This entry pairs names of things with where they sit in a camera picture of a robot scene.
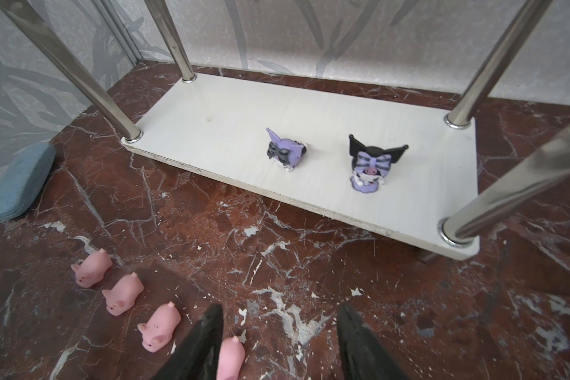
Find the pink pig toy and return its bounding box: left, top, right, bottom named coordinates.
left=101, top=272, right=144, bottom=316
left=137, top=302, right=181, bottom=353
left=71, top=249, right=112, bottom=288
left=216, top=336, right=245, bottom=380

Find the black purple figurine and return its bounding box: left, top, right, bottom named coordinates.
left=348, top=135, right=409, bottom=194

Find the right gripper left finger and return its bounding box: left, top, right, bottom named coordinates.
left=152, top=303, right=223, bottom=380

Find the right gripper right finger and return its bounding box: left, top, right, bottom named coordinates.
left=337, top=303, right=408, bottom=380

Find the white two-tier shelf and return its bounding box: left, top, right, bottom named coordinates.
left=0, top=1, right=570, bottom=260

